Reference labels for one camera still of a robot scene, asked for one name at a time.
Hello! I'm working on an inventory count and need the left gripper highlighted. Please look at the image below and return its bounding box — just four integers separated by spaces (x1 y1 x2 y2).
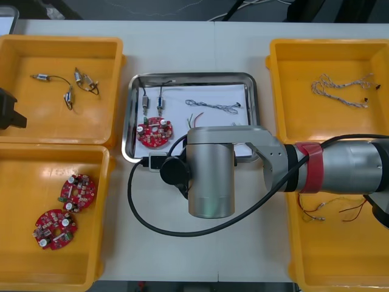
0 87 28 131

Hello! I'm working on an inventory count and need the yellow-orange plastic bin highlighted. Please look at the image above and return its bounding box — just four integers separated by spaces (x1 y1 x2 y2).
264 38 389 146
0 142 116 292
278 146 389 292
0 34 127 150

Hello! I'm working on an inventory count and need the steel tray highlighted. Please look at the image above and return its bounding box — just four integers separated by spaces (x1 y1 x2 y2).
121 72 259 164

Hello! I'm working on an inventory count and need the white paper sheet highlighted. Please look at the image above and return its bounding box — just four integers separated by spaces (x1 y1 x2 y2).
133 83 253 158

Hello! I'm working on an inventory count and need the round red circuit board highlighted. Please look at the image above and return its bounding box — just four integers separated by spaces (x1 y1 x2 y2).
136 116 174 149
32 208 77 251
57 173 97 214

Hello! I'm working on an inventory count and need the white floor cable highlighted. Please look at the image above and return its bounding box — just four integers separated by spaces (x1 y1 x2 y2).
243 0 292 7

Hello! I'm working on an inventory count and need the blue-white twisted wire harness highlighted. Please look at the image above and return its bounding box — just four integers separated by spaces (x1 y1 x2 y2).
185 99 243 115
310 72 382 110

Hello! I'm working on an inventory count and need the blue label metal solenoid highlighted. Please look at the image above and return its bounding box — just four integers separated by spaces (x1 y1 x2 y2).
155 79 176 116

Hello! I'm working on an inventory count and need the white label metal solenoid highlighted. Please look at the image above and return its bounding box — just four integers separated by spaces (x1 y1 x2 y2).
140 86 152 116

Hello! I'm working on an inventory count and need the grey-rimmed tray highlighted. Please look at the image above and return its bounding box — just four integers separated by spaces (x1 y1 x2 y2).
0 6 19 37

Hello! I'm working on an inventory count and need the black floor cable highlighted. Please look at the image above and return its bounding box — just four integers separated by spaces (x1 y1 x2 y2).
206 0 253 22

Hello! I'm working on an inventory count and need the black equipment base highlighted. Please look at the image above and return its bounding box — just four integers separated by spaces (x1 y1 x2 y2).
18 0 84 21

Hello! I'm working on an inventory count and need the person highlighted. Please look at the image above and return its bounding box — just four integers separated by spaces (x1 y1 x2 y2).
287 0 323 22

